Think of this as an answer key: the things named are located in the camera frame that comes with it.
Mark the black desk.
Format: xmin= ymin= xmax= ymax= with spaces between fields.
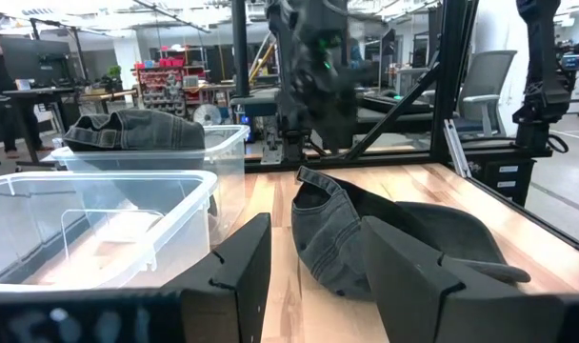
xmin=0 ymin=87 xmax=81 ymax=168

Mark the dark grey folded garment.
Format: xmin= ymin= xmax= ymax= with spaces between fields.
xmin=62 ymin=108 xmax=207 ymax=152

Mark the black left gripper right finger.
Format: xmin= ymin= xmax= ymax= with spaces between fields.
xmin=360 ymin=215 xmax=565 ymax=343

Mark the clear plastic bin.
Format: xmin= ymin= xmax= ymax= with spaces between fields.
xmin=50 ymin=124 xmax=251 ymax=247
xmin=0 ymin=169 xmax=219 ymax=293

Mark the black computer monitor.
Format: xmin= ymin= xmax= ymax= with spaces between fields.
xmin=0 ymin=36 xmax=74 ymax=89

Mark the grey office chair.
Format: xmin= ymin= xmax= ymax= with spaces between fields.
xmin=452 ymin=49 xmax=518 ymax=139

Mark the black aluminium frame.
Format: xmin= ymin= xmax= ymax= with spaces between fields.
xmin=230 ymin=0 xmax=579 ymax=261

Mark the dark grey denim cap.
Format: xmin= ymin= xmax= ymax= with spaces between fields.
xmin=290 ymin=165 xmax=532 ymax=301

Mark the small white fan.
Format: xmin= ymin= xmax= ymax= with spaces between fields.
xmin=192 ymin=103 xmax=223 ymax=127

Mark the black drawer cabinet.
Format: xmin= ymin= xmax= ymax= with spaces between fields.
xmin=472 ymin=156 xmax=538 ymax=207

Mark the red parts shelf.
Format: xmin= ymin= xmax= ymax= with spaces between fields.
xmin=131 ymin=57 xmax=208 ymax=118

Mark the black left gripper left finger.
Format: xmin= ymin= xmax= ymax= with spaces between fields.
xmin=161 ymin=212 xmax=272 ymax=343

